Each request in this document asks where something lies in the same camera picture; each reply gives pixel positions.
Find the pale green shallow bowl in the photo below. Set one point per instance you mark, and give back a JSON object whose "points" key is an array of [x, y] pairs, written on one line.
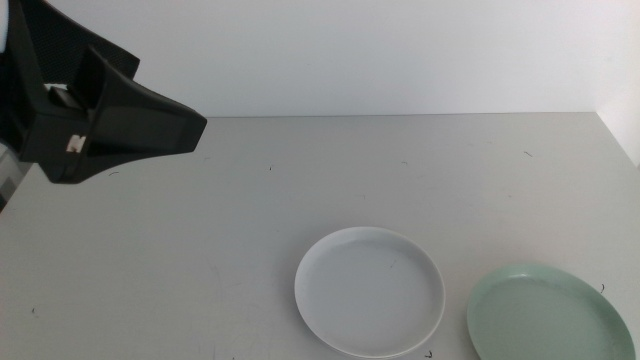
{"points": [[545, 320]]}

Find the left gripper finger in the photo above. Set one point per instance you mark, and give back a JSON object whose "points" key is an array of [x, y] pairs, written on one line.
{"points": [[140, 125], [55, 35]]}

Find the white shallow bowl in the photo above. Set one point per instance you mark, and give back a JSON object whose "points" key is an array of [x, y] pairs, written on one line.
{"points": [[370, 292]]}

